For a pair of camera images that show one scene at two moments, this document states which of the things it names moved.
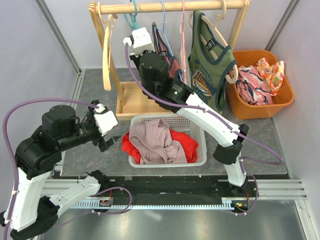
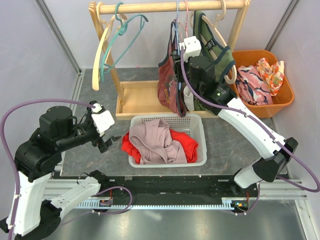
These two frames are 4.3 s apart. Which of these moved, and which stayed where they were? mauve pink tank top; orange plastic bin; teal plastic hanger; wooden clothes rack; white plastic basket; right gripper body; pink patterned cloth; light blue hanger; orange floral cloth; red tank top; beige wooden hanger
Moved: teal plastic hanger; beige wooden hanger; light blue hanger; right gripper body
Stayed: orange plastic bin; mauve pink tank top; pink patterned cloth; white plastic basket; wooden clothes rack; orange floral cloth; red tank top
